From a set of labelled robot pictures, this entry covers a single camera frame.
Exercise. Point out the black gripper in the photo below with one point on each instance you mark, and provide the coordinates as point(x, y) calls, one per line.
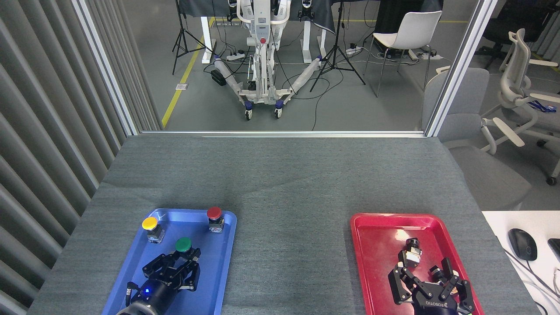
point(433, 304)
point(153, 293)

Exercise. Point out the green push button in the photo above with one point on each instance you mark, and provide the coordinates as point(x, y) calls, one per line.
point(183, 244)

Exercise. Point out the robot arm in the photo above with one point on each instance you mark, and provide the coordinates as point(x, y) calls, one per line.
point(133, 310)

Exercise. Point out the yellow push button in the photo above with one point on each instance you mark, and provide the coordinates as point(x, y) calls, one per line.
point(149, 223)

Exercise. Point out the red push button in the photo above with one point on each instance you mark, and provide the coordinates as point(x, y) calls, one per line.
point(214, 213)

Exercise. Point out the blue plastic tray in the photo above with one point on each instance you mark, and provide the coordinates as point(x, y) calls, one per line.
point(214, 280)

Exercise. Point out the red plastic tray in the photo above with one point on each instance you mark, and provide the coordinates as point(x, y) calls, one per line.
point(376, 245)

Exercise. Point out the white desk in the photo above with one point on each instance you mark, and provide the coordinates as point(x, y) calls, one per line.
point(498, 223)

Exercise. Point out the black computer mouse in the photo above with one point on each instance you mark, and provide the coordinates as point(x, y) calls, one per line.
point(522, 244)

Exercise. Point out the black flat device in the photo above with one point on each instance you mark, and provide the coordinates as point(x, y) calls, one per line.
point(555, 248)

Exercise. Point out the grey floor plate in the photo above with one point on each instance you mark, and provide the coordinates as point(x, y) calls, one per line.
point(181, 86)

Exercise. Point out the black power adapter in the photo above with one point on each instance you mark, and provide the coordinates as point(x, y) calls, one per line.
point(218, 78)

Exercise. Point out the grey office chair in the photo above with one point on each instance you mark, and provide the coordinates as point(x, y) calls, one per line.
point(468, 92)

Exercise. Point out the white power strip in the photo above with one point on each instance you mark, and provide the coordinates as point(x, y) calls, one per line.
point(235, 56)
point(431, 56)
point(353, 50)

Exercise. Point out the white ergonomic office chair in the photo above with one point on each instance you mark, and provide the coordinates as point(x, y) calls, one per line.
point(514, 78)

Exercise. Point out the white table leg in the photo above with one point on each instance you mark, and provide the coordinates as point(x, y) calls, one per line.
point(307, 39)
point(205, 39)

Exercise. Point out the black tripod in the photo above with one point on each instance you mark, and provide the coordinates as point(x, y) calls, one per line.
point(180, 30)
point(337, 48)

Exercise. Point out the white wheeled stand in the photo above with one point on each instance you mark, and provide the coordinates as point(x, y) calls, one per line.
point(261, 26)

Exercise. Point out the white shell chair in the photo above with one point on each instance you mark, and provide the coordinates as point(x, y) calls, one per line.
point(415, 28)

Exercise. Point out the black office chair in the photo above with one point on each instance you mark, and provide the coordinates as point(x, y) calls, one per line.
point(512, 22)

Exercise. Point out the dark table cloth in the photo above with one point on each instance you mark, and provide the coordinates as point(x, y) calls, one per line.
point(323, 15)

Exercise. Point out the black brass selector switch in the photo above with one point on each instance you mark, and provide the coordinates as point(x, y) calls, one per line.
point(434, 272)

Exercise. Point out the black white selector switch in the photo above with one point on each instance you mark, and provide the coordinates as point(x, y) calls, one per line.
point(413, 253)

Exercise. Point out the silver frame rail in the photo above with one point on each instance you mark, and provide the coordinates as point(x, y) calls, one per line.
point(284, 133)

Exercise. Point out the silver frame post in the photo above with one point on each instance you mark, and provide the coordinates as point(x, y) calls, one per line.
point(459, 65)
point(103, 65)

